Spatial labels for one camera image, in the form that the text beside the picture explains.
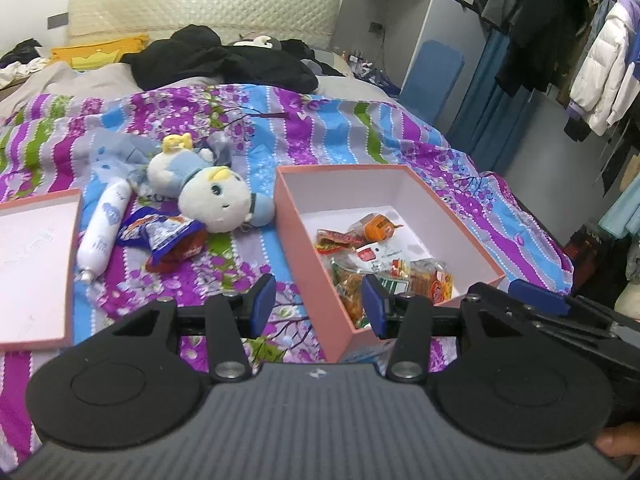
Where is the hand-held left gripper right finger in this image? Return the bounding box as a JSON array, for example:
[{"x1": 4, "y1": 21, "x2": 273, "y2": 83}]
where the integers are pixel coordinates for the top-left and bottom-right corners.
[{"x1": 361, "y1": 275, "x2": 543, "y2": 383}]

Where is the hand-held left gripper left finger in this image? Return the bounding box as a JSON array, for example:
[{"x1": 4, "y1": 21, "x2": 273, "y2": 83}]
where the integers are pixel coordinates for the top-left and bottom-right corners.
[{"x1": 112, "y1": 274, "x2": 277, "y2": 383}]

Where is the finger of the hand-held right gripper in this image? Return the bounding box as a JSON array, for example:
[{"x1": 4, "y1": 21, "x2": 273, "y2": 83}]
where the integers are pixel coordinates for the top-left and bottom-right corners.
[
  {"x1": 509, "y1": 280, "x2": 640, "y2": 331},
  {"x1": 470, "y1": 282, "x2": 623, "y2": 348}
]

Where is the green striped clear snack packet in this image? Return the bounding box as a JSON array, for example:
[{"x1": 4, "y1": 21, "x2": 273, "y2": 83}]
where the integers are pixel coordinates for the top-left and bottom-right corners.
[{"x1": 330, "y1": 255, "x2": 416, "y2": 331}]

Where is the small red and white packet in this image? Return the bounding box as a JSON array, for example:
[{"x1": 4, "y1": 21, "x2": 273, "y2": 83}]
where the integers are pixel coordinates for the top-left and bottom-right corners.
[{"x1": 356, "y1": 242, "x2": 401, "y2": 263}]

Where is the shiny red snack packet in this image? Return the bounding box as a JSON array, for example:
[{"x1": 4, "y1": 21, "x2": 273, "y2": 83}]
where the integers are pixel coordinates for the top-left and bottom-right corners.
[{"x1": 315, "y1": 229, "x2": 363, "y2": 256}]

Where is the orange snack packet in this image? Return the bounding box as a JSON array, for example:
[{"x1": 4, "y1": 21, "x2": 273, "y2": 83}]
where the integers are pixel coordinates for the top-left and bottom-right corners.
[{"x1": 350, "y1": 213, "x2": 403, "y2": 243}]

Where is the pink cardboard box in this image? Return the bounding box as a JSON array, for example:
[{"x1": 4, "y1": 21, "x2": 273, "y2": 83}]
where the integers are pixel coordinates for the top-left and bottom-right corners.
[{"x1": 275, "y1": 164, "x2": 507, "y2": 365}]

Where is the person's right hand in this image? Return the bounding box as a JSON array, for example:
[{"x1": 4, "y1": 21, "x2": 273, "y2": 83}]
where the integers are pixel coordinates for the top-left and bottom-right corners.
[{"x1": 595, "y1": 421, "x2": 640, "y2": 460}]

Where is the dark red bag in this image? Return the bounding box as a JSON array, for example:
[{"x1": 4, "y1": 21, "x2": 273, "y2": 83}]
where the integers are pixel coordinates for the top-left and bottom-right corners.
[{"x1": 564, "y1": 222, "x2": 626, "y2": 301}]

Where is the dark red snack packet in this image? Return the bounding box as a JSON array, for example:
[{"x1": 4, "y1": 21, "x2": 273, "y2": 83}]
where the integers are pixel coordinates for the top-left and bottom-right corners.
[{"x1": 162, "y1": 232, "x2": 207, "y2": 263}]

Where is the white and blue plush toy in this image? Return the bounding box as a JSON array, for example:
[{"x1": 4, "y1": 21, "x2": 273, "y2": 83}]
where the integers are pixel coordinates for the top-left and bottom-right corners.
[{"x1": 146, "y1": 130, "x2": 277, "y2": 233}]

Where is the teal cloth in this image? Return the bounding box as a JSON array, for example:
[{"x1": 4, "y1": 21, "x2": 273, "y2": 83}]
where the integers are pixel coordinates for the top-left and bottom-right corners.
[{"x1": 597, "y1": 175, "x2": 640, "y2": 241}]

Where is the blue snack packet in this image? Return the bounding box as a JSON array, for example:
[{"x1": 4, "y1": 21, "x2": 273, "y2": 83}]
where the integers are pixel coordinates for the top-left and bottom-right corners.
[{"x1": 116, "y1": 206, "x2": 201, "y2": 273}]

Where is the white bottle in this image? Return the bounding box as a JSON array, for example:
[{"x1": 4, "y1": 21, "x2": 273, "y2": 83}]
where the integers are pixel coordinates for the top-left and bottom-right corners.
[{"x1": 75, "y1": 178, "x2": 133, "y2": 285}]

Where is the floral striped bedsheet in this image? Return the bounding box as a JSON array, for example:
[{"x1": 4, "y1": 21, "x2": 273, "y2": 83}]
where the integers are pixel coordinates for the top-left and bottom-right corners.
[{"x1": 0, "y1": 84, "x2": 573, "y2": 466}]

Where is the blue curtain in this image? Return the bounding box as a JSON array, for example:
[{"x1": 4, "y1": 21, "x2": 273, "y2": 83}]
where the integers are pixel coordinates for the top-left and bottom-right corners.
[{"x1": 450, "y1": 27, "x2": 536, "y2": 176}]

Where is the clear plastic bag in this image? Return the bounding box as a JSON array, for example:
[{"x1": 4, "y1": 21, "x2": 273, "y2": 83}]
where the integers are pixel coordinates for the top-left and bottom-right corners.
[{"x1": 87, "y1": 127, "x2": 166, "y2": 196}]

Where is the pink box lid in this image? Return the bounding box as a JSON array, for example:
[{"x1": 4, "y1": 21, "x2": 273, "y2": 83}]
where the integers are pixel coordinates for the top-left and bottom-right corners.
[{"x1": 0, "y1": 189, "x2": 85, "y2": 352}]

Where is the blue padded panel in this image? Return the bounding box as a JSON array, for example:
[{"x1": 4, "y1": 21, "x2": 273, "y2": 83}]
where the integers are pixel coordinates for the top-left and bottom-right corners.
[{"x1": 400, "y1": 40, "x2": 466, "y2": 121}]

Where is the white puffer jacket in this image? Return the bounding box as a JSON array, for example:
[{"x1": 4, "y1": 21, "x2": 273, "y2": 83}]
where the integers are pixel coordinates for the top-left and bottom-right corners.
[{"x1": 569, "y1": 0, "x2": 640, "y2": 136}]

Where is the black clothing pile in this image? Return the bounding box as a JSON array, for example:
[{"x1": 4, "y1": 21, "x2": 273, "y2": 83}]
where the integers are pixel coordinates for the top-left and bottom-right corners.
[{"x1": 120, "y1": 25, "x2": 321, "y2": 93}]

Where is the black hanging jacket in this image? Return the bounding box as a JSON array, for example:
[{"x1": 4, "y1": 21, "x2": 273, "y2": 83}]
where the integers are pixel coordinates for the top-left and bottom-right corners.
[{"x1": 495, "y1": 0, "x2": 591, "y2": 96}]

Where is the beige blanket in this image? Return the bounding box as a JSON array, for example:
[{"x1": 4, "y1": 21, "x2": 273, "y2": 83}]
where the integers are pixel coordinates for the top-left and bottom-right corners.
[{"x1": 0, "y1": 62, "x2": 146, "y2": 117}]

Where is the grey cabinet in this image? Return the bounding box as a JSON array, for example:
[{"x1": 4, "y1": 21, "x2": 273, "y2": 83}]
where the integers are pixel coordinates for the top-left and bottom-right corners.
[{"x1": 332, "y1": 0, "x2": 488, "y2": 126}]

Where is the yellow pillow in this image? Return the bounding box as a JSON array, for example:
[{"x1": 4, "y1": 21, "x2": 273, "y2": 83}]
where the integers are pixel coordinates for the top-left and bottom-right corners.
[{"x1": 50, "y1": 35, "x2": 151, "y2": 71}]

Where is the quilted beige headboard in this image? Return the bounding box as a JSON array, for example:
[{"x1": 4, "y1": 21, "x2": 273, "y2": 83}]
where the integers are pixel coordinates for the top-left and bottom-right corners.
[{"x1": 66, "y1": 0, "x2": 342, "y2": 51}]

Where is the black and white clothes heap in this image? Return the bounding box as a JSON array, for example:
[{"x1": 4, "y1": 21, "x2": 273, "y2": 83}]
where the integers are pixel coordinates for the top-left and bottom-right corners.
[{"x1": 0, "y1": 39, "x2": 51, "y2": 86}]

